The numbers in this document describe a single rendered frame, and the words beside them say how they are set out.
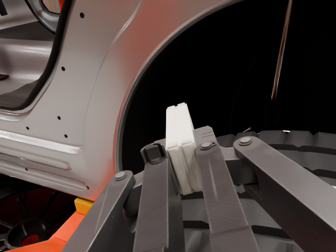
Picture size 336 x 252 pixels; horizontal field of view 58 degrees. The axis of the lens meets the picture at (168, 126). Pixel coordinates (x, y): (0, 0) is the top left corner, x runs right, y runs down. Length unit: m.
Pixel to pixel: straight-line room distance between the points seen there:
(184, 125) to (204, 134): 0.01
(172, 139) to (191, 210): 0.13
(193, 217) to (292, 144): 0.14
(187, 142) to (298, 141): 0.22
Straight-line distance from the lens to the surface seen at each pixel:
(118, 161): 0.79
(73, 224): 0.99
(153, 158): 0.15
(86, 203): 0.97
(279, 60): 0.82
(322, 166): 0.32
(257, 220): 0.25
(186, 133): 0.16
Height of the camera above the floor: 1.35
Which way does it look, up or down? 28 degrees down
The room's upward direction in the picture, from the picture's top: 3 degrees counter-clockwise
